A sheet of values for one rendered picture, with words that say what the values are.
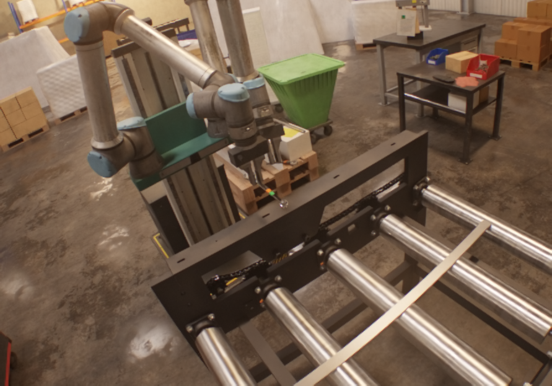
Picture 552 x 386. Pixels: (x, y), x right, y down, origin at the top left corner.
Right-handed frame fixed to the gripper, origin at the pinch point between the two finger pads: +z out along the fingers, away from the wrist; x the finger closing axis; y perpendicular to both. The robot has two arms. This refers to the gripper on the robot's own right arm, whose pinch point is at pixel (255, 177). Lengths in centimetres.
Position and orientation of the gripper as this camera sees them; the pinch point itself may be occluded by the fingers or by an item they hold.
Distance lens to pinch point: 124.8
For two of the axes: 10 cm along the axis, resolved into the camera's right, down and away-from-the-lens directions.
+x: 8.3, -4.2, 3.6
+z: 1.9, 8.3, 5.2
